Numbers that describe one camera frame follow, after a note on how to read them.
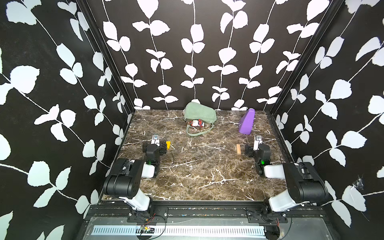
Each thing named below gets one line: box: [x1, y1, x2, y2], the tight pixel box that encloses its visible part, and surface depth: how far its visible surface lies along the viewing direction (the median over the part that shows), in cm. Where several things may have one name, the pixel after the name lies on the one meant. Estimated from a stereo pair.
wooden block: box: [236, 144, 241, 155], surface depth 100 cm
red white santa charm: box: [189, 119, 205, 127], surface depth 113 cm
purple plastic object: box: [238, 108, 256, 135], surface depth 103 cm
